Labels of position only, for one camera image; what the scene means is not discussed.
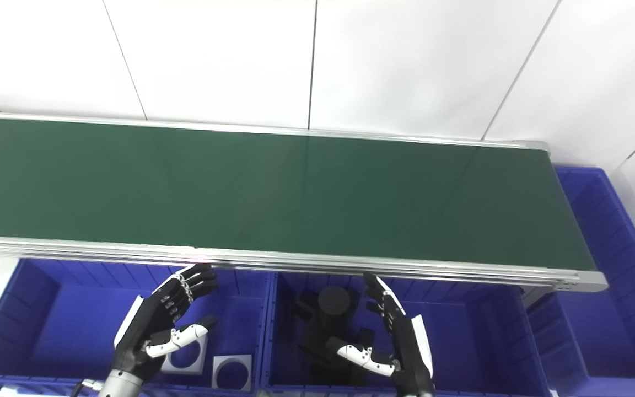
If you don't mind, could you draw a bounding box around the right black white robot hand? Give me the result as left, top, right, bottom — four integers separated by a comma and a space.
326, 272, 435, 397

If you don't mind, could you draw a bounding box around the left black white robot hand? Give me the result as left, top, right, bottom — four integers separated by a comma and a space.
112, 264, 220, 384

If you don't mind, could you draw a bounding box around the white square part round hole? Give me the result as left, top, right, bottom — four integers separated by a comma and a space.
212, 355, 252, 392
162, 334, 208, 376

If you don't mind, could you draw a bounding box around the blue bin with black parts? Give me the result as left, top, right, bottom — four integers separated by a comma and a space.
260, 271, 552, 397

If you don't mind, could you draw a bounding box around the blue bin with white parts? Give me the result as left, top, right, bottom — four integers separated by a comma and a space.
0, 258, 274, 395

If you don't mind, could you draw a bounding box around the empty blue plastic bin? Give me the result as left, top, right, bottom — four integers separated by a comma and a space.
524, 167, 635, 397

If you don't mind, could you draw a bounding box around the green conveyor belt aluminium frame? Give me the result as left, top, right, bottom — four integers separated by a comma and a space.
0, 112, 609, 293

